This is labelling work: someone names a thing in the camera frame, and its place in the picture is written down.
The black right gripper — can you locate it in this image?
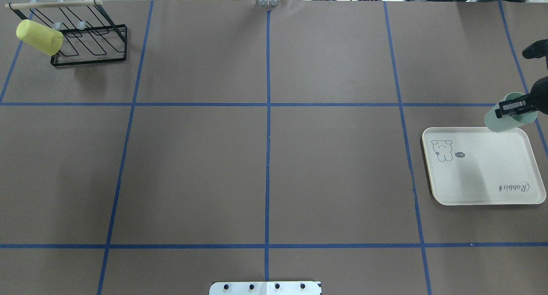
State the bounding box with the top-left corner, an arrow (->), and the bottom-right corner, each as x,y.
495,76 -> 548,118

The light green cup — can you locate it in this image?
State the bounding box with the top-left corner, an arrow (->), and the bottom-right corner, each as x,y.
484,103 -> 538,133

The cream rabbit tray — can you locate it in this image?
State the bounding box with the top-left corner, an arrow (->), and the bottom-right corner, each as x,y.
421,127 -> 547,206

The yellow cup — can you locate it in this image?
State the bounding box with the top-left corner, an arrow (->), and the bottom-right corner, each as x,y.
16,19 -> 64,56

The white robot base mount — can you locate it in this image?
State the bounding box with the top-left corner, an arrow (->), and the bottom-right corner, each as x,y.
208,281 -> 322,295

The black wire cup rack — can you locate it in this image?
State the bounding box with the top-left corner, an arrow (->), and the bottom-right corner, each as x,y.
5,0 -> 128,67

